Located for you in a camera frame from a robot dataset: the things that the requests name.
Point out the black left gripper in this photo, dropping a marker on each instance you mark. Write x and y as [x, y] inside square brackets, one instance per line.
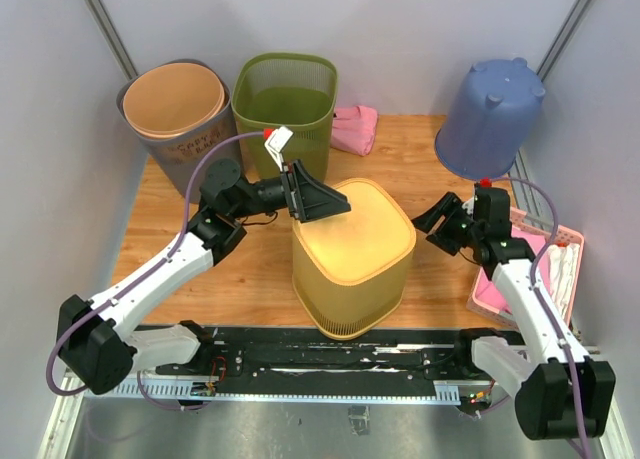
[312, 201]

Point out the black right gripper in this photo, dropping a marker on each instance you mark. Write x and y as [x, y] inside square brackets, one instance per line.
[448, 205]

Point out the yellow ribbed plastic bin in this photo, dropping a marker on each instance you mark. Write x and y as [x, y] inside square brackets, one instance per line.
[350, 270]

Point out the green ribbed plastic bin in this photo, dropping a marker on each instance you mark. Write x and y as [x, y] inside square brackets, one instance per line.
[294, 90]

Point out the blue plastic bucket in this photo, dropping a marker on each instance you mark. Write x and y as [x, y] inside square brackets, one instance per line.
[492, 114]

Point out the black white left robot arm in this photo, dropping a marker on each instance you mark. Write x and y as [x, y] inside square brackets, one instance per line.
[160, 274]

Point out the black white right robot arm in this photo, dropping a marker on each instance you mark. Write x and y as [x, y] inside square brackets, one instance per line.
[530, 329]

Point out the pink folded cloth in basket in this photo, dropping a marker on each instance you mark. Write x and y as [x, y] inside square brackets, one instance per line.
[496, 293]

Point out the pink folded shirt on table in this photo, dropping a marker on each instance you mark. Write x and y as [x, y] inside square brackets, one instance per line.
[354, 129]

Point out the white cloth in basket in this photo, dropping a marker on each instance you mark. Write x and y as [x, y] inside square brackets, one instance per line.
[563, 268]

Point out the grey ribbed plastic bin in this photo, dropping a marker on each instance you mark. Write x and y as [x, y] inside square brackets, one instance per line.
[179, 156]

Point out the orange plastic bin inside grey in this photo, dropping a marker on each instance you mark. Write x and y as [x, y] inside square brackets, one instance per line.
[173, 99]

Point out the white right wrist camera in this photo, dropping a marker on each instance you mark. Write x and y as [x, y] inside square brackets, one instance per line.
[490, 206]

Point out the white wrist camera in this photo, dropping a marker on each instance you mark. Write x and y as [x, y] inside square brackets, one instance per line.
[490, 206]
[275, 141]

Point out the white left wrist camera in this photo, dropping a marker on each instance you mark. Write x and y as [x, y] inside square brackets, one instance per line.
[275, 141]

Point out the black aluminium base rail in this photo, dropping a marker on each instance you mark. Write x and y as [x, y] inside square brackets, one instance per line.
[272, 363]

